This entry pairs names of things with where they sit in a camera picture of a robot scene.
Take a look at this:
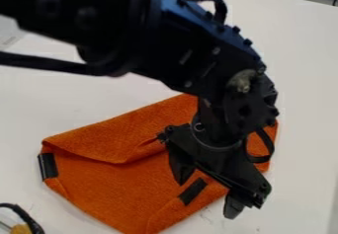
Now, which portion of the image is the orange cloth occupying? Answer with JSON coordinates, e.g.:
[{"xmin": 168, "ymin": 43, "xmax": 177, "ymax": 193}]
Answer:
[{"xmin": 37, "ymin": 93, "xmax": 281, "ymax": 234}]

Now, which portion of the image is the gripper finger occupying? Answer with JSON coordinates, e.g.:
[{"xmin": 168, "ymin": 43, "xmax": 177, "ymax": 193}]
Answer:
[
  {"xmin": 167, "ymin": 143, "xmax": 199, "ymax": 187},
  {"xmin": 221, "ymin": 193, "xmax": 249, "ymax": 220}
]

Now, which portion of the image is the black cable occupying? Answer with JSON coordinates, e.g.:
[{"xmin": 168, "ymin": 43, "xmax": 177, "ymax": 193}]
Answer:
[{"xmin": 0, "ymin": 202, "xmax": 46, "ymax": 234}]

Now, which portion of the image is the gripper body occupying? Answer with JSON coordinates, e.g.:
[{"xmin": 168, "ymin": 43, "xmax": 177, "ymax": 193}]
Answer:
[{"xmin": 155, "ymin": 121, "xmax": 274, "ymax": 210}]

